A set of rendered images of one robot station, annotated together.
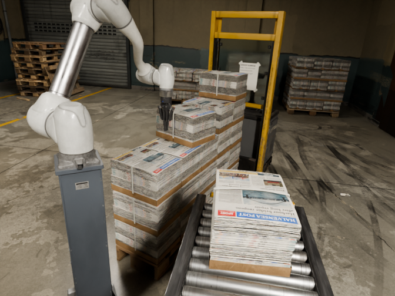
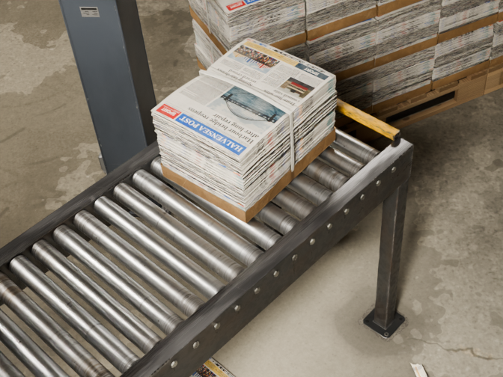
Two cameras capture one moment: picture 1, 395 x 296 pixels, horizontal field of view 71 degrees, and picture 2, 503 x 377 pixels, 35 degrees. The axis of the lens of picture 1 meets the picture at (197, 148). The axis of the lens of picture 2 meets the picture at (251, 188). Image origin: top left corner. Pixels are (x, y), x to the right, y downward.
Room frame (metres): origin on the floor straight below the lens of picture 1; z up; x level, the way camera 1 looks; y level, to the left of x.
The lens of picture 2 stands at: (-0.23, -1.18, 2.23)
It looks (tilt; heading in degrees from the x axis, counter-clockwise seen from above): 45 degrees down; 40
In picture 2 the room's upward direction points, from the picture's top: 6 degrees counter-clockwise
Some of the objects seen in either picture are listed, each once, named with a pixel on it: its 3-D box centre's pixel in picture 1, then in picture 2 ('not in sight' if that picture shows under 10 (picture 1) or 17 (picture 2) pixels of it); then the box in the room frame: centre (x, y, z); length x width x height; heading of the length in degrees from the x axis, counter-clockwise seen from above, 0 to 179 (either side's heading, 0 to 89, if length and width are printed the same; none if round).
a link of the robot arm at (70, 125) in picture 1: (72, 125); not in sight; (1.23, 0.58, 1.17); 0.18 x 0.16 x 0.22; 58
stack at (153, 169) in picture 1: (180, 186); (349, 35); (2.04, 0.12, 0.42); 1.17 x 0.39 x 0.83; 152
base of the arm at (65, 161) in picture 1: (77, 155); not in sight; (1.20, 0.56, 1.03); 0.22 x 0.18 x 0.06; 28
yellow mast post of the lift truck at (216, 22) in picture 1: (211, 95); not in sight; (3.22, -0.13, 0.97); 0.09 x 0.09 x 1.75; 62
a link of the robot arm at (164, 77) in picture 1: (164, 75); not in sight; (1.86, 0.24, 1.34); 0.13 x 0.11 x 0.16; 58
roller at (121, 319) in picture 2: not in sight; (94, 295); (0.40, -0.16, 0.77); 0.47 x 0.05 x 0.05; 82
